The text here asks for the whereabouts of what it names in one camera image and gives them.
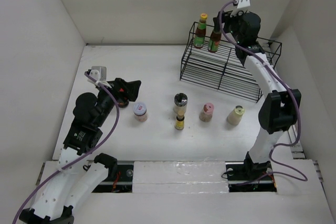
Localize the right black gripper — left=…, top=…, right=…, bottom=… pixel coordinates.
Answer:
left=213, top=8, right=246, bottom=44

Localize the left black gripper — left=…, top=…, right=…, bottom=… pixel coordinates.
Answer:
left=95, top=77, right=141, bottom=127

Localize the green label sauce bottle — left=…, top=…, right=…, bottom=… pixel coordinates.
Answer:
left=207, top=27, right=222, bottom=53
left=194, top=13, right=208, bottom=49

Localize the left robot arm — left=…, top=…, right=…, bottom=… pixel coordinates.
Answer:
left=15, top=78, right=141, bottom=223

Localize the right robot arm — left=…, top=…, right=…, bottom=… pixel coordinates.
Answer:
left=214, top=11, right=301, bottom=185

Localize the red lid dark sauce jar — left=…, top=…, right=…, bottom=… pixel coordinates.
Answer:
left=118, top=99, right=129, bottom=109

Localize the white lid glass jar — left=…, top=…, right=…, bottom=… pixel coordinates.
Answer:
left=133, top=102, right=148, bottom=122

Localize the black cap spice shaker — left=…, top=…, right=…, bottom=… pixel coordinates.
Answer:
left=173, top=93, right=188, bottom=114

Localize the small yellow label bottle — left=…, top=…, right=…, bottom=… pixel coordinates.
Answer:
left=175, top=111, right=185, bottom=130

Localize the pink cap spice jar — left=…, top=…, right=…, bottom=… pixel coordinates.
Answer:
left=199, top=102, right=214, bottom=122

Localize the yellow cap spice jar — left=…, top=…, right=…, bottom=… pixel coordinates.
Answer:
left=227, top=105, right=245, bottom=126

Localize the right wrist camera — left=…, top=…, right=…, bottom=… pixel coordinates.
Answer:
left=234, top=0, right=250, bottom=10

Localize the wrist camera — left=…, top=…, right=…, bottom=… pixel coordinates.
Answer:
left=87, top=66, right=107, bottom=81
left=234, top=0, right=250, bottom=10

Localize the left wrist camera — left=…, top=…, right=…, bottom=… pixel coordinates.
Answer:
left=87, top=66, right=107, bottom=81

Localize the black wire rack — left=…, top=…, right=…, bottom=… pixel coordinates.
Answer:
left=179, top=22, right=282, bottom=103

